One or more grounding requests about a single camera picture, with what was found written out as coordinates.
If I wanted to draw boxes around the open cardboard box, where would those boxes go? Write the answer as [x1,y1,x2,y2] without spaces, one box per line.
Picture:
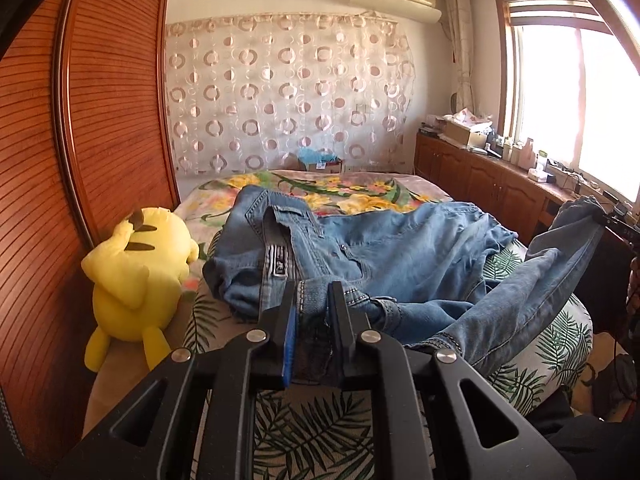
[444,117,489,147]

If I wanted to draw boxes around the wooden slatted wardrobe door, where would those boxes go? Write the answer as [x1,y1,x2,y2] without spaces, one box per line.
[0,0,181,461]

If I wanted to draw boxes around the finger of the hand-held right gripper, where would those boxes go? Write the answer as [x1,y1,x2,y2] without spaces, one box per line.
[600,212,640,242]

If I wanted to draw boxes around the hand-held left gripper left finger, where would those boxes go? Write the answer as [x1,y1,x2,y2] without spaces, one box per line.
[50,283,301,480]

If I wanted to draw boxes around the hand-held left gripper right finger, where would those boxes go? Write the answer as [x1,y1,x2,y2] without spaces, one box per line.
[327,281,577,480]

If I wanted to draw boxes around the cardboard box with blue cloth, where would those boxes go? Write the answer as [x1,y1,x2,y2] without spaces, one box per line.
[298,149,346,175]

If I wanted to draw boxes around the floral pillow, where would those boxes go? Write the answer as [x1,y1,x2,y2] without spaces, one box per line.
[177,170,453,261]

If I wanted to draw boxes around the sheer curtain with circles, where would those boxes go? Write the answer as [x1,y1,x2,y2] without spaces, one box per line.
[164,10,418,177]

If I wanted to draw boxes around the person's dark clothing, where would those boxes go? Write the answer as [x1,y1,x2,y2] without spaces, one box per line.
[525,390,640,480]

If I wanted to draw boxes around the wooden framed window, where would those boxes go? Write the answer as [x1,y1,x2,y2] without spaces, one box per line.
[494,0,640,211]

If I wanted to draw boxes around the white patterned window curtain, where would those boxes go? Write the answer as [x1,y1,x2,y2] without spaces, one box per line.
[444,0,476,116]

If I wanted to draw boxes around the long wooden cabinet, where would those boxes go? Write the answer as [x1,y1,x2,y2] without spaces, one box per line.
[415,130,618,256]

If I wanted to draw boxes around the yellow plush toy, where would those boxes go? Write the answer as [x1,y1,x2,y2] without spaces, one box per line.
[82,206,201,372]

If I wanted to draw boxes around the blue denim pants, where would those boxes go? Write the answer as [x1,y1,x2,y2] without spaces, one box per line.
[202,185,608,391]

